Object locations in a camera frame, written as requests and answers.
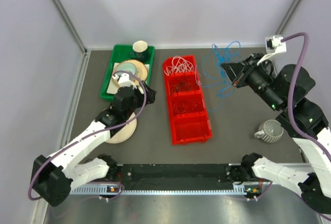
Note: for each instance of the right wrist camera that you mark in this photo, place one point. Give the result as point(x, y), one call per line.
point(274, 45)

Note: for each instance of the beige floral plate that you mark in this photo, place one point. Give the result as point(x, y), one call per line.
point(124, 134)

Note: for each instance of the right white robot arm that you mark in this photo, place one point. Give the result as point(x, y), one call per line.
point(302, 119)

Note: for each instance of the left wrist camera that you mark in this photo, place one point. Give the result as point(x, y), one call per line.
point(124, 80)

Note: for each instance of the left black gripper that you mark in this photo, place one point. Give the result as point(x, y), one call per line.
point(151, 94)

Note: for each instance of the red compartment bin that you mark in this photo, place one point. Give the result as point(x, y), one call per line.
point(188, 117)

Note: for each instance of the teal bowl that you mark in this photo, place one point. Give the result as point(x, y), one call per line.
point(127, 66)

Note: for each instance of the dark green cup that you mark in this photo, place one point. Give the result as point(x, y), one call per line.
point(139, 51)

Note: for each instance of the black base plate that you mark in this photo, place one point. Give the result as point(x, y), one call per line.
point(177, 176)

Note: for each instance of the white square board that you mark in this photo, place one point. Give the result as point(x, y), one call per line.
point(112, 87)

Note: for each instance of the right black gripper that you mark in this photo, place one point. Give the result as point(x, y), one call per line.
point(238, 72)

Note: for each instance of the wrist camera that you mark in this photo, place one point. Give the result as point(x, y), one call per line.
point(124, 80)
point(274, 45)

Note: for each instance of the green plastic tray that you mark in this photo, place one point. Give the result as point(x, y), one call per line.
point(123, 53)

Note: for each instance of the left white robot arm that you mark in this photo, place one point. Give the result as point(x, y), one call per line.
point(55, 176)

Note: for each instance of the silver finned heat sink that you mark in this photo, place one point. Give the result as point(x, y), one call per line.
point(270, 131)

